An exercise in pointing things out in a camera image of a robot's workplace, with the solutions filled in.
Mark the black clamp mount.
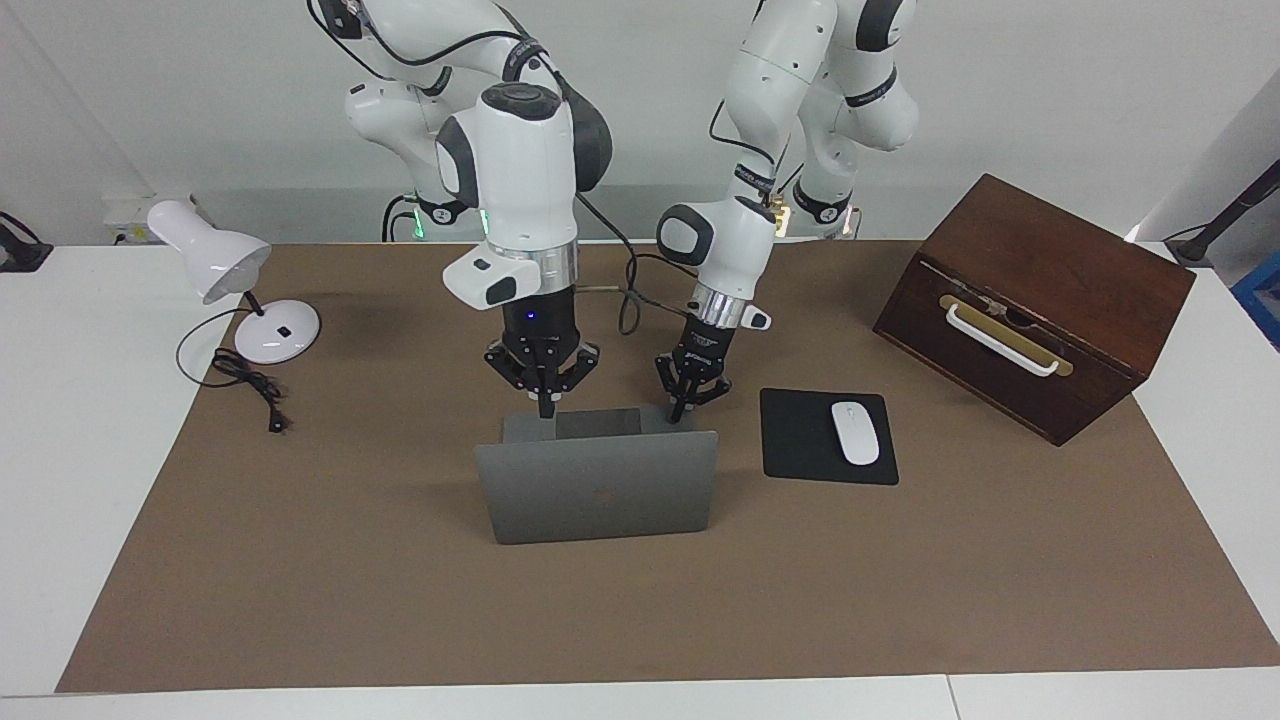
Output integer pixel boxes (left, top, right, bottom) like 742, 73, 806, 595
0, 212, 53, 273

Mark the black right arm base cable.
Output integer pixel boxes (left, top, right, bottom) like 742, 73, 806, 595
382, 193, 421, 243

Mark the brown table mat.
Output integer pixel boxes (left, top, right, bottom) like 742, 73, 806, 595
55, 238, 1280, 694

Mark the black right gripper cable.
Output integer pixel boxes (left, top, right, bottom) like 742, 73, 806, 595
308, 0, 646, 336

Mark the white desk lamp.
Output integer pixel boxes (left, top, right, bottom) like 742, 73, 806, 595
146, 199, 323, 366

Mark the black tripod stand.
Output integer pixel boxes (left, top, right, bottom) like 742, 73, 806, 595
1165, 160, 1280, 269

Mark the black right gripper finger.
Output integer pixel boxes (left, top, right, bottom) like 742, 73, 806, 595
484, 340, 550, 419
547, 340, 602, 419

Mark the white computer mouse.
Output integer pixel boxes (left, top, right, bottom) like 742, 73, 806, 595
831, 401, 881, 467

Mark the blue crate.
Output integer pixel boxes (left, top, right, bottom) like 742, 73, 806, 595
1232, 278, 1280, 351

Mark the black lamp power cable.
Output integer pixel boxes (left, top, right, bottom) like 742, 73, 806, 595
176, 306, 291, 435

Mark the white power strip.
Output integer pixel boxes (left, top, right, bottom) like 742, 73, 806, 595
104, 195, 201, 247

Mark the grey laptop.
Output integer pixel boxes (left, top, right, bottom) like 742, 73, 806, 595
475, 405, 719, 546

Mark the dark wooden box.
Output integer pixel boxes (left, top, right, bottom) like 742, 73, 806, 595
872, 173, 1197, 448

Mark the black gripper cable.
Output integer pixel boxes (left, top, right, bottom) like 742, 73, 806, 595
308, 0, 646, 336
625, 95, 801, 321

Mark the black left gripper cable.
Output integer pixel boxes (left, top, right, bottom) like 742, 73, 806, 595
625, 95, 801, 321

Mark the brass handle plate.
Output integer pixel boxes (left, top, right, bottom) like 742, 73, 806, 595
938, 294, 1074, 378

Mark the white box handle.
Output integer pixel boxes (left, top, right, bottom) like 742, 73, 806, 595
945, 303, 1061, 378

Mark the black mouse pad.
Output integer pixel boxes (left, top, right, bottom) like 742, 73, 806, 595
759, 388, 900, 487

